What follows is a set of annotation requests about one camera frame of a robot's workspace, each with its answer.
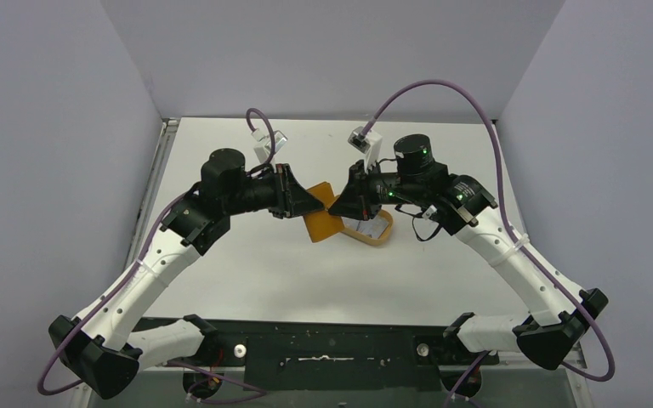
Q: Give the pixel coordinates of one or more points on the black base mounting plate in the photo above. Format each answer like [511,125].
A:
[289,356]

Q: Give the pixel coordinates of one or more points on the aluminium side rail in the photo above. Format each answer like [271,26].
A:
[143,224]

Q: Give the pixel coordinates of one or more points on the orange leather card holder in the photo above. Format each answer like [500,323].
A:
[321,225]

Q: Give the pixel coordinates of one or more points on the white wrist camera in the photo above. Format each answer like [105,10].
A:
[369,144]
[262,147]

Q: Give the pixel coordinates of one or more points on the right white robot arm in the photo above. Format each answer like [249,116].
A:
[559,311]

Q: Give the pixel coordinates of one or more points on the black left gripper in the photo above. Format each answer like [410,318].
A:
[292,199]

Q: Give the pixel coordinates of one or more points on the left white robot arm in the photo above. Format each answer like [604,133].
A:
[99,345]

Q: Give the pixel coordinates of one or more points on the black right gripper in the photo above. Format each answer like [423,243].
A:
[360,188]

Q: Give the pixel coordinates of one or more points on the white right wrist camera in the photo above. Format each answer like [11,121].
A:
[369,144]

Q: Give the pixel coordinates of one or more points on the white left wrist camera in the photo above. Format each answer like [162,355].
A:
[262,147]

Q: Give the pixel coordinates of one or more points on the tan oval tray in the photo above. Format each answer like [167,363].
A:
[360,213]

